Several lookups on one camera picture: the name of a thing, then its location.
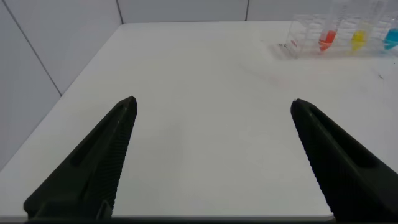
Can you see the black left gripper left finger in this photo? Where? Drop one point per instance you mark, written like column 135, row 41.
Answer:
column 93, row 168

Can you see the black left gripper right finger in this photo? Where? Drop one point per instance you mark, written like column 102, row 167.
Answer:
column 342, row 168

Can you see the test tube with yellow liquid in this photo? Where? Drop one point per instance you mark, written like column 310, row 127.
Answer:
column 358, row 39

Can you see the test tube with blue liquid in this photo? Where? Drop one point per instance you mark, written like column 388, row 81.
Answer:
column 391, row 39

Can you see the test tube with red liquid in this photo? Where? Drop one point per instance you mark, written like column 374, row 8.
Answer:
column 327, row 39

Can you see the clear acrylic test tube rack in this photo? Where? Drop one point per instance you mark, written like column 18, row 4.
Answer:
column 306, row 34

